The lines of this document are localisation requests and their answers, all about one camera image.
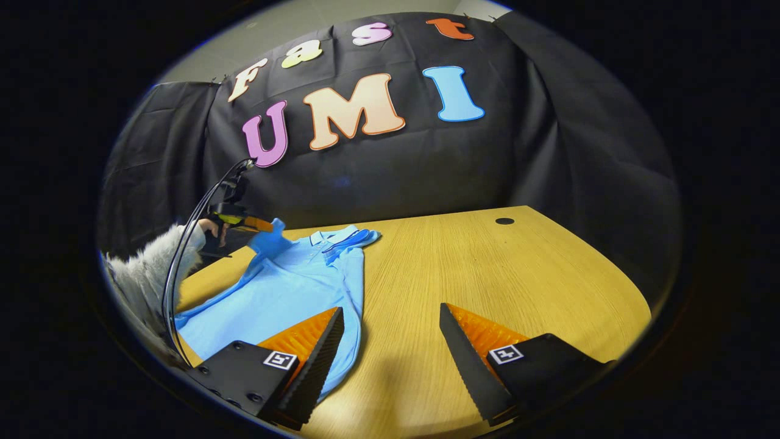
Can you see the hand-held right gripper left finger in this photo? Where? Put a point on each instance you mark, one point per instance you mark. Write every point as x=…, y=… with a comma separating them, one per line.
x=320, y=366

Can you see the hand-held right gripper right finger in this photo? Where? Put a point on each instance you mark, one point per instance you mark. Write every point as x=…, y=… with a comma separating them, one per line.
x=469, y=372

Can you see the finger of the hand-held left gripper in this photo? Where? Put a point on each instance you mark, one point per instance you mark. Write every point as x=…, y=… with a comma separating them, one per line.
x=259, y=224

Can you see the light blue T-shirt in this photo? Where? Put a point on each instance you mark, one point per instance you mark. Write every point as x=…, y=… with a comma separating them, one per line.
x=292, y=286

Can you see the black backdrop cloth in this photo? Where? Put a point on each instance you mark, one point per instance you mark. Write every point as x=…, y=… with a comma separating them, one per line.
x=396, y=177

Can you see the round black table grommet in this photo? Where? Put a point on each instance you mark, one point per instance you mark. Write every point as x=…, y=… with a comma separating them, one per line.
x=504, y=221

